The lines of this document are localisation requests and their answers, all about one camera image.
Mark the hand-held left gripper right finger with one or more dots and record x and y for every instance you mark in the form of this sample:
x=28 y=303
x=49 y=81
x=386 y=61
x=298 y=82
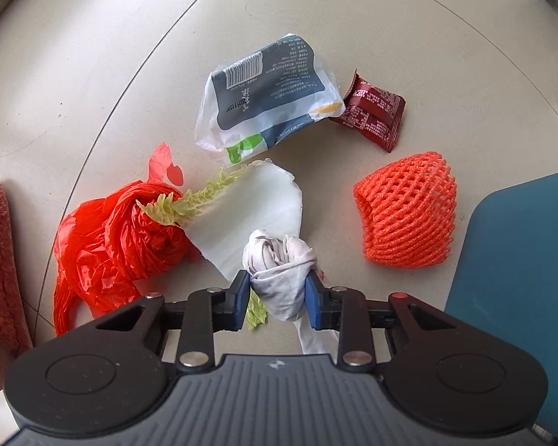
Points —
x=312 y=302

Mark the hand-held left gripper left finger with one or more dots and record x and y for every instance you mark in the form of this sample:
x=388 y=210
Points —
x=242 y=299

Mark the white tissue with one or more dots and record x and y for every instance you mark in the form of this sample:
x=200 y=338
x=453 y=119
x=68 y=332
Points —
x=279 y=269

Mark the napa cabbage leaf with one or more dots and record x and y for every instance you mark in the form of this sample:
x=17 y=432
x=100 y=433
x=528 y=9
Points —
x=251 y=209

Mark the teal plastic bin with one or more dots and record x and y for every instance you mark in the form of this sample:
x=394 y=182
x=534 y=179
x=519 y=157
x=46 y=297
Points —
x=516 y=265

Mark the orange foam fruit net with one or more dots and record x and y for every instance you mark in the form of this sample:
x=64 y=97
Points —
x=404 y=209

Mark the red plastic bag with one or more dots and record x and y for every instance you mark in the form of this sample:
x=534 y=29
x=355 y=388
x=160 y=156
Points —
x=116 y=241

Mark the dark red snack packet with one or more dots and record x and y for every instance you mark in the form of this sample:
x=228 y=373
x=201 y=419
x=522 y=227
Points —
x=372 y=111

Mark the white and grey plastic wrapper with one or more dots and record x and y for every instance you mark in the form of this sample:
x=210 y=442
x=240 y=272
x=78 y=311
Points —
x=260 y=97

